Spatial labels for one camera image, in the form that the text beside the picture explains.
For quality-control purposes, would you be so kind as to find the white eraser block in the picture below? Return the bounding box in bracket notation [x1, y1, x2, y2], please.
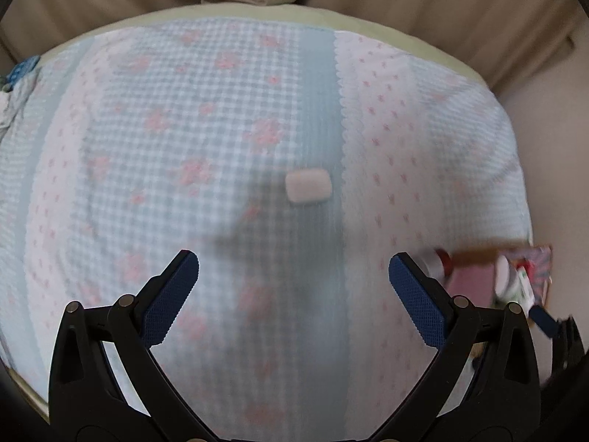
[285, 170, 331, 204]

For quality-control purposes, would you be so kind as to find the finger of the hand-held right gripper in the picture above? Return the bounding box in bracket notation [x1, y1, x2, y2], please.
[528, 306, 560, 338]

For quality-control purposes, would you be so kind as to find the blue pink printed blanket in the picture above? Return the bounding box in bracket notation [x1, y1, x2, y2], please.
[0, 19, 535, 442]

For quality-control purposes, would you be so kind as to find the blue packet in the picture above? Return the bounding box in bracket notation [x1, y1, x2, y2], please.
[8, 56, 41, 89]

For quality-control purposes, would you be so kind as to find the crumpled light blue quilt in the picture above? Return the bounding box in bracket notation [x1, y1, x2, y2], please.
[0, 76, 36, 132]

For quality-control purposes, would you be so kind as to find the white jar with green base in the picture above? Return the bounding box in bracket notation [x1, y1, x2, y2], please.
[494, 258, 523, 305]

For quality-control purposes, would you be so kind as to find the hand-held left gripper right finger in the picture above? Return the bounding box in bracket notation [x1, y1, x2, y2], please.
[368, 252, 541, 442]

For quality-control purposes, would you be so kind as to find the pink striped cardboard box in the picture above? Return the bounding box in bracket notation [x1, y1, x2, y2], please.
[441, 238, 553, 329]

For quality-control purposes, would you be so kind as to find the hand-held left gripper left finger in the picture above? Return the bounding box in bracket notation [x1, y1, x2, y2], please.
[48, 249, 217, 442]

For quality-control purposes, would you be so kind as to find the white tube with print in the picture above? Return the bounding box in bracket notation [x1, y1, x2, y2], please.
[517, 267, 537, 308]

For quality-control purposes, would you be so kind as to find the small red silver jar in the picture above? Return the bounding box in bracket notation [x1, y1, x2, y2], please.
[423, 249, 454, 283]

